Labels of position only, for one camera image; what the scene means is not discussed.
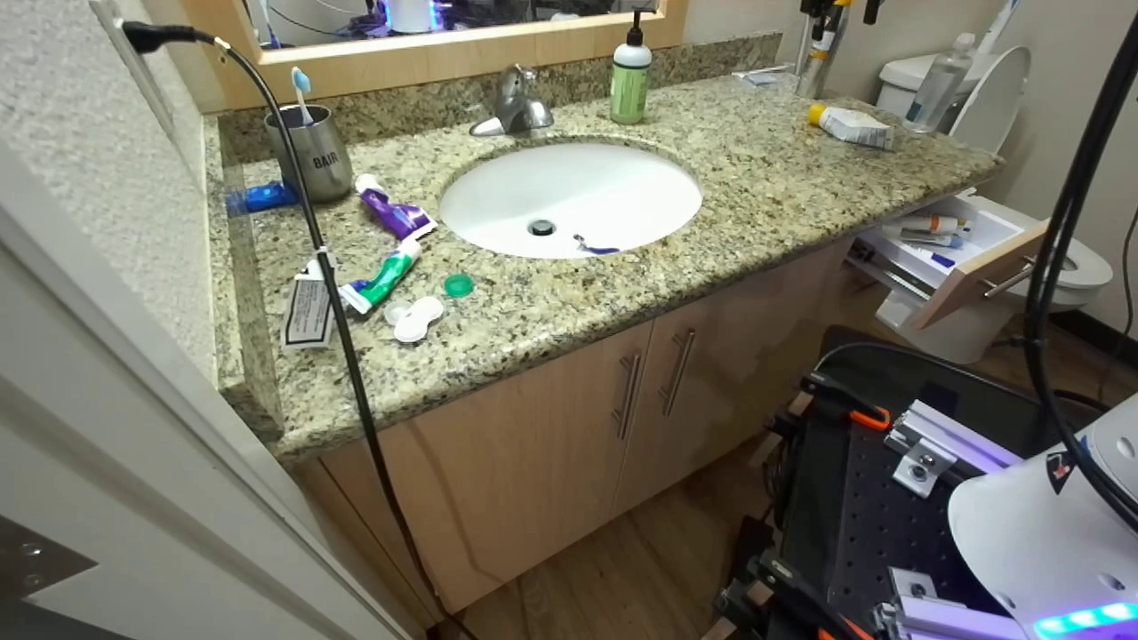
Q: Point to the dark sink drain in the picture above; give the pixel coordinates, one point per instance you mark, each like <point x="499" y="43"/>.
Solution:
<point x="541" y="227"/>

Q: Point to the white blue toothbrush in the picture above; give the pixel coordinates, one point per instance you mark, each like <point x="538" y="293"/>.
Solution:
<point x="305" y="89"/>

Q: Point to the clear plastic bottle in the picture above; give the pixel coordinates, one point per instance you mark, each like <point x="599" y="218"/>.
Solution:
<point x="941" y="89"/>

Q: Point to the clear flat plastic wrapper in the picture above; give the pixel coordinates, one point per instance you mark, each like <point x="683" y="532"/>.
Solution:
<point x="766" y="77"/>

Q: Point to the green round cap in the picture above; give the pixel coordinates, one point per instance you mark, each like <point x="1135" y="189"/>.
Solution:
<point x="460" y="286"/>

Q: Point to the light wooden drawer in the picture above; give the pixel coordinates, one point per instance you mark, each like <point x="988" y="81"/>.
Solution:
<point x="989" y="271"/>

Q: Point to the purple toothpaste tube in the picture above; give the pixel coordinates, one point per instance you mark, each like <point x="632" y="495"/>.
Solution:
<point x="393" y="214"/>

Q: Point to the green soap pump bottle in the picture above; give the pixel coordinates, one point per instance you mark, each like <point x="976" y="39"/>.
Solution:
<point x="632" y="87"/>

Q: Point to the black robot cart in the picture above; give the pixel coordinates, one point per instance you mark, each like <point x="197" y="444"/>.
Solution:
<point x="856" y="510"/>

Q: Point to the white toilet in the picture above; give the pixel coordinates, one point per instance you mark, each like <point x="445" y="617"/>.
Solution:
<point x="1086" y="268"/>

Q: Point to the small blue plastic item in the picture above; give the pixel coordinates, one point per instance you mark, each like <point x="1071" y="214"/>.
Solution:
<point x="265" y="196"/>

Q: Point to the grey metal cup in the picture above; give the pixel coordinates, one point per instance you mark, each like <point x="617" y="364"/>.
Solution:
<point x="317" y="160"/>

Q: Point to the blue white tube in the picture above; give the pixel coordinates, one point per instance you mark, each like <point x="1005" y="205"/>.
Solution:
<point x="931" y="233"/>

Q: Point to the white bottle yellow lid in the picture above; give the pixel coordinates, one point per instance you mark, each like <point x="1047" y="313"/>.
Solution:
<point x="856" y="127"/>

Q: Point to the white door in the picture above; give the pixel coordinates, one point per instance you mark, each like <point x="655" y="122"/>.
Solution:
<point x="107" y="448"/>

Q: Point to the silver spray can orange cap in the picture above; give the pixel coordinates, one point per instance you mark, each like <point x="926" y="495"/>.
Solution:
<point x="820" y="57"/>

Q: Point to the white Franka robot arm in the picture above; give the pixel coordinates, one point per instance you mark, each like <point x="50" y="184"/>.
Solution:
<point x="1043" y="536"/>

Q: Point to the white oval sink basin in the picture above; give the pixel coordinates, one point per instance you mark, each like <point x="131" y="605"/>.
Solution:
<point x="592" y="189"/>

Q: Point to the chrome faucet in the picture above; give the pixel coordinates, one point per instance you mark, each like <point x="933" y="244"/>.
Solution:
<point x="522" y="109"/>

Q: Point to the small blue floss pick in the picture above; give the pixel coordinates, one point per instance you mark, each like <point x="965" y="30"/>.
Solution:
<point x="596" y="247"/>

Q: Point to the wooden framed mirror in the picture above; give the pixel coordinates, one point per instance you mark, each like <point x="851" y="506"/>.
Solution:
<point x="357" y="57"/>

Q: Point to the light wooden vanity cabinet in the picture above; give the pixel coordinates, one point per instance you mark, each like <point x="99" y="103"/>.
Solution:
<point x="547" y="474"/>

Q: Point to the white contact lens case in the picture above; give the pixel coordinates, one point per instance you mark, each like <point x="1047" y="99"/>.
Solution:
<point x="415" y="322"/>

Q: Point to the green white toothpaste tube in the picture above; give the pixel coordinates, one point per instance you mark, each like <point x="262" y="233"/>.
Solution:
<point x="381" y="282"/>

